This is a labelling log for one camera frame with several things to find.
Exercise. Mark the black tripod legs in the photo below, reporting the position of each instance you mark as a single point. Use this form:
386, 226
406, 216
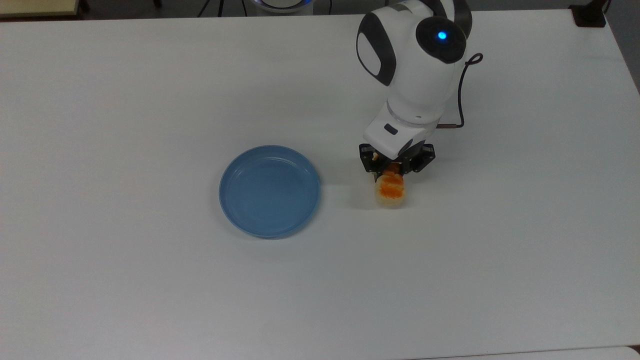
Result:
220, 7

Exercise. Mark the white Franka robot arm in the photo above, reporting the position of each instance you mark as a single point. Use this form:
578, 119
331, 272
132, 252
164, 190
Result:
415, 65

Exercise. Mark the white robot base, blue light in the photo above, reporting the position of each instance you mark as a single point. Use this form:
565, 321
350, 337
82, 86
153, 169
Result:
280, 5

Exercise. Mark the blue round plastic plate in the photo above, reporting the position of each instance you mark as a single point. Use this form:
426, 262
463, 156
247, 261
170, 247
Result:
270, 192

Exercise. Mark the toy bread with orange glaze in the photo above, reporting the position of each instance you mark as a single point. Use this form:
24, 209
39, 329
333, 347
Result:
391, 192

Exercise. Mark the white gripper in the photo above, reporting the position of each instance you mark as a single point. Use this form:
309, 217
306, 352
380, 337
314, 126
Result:
395, 135

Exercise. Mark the beige wooden furniture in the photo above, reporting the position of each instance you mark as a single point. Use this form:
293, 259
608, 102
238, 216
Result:
35, 7

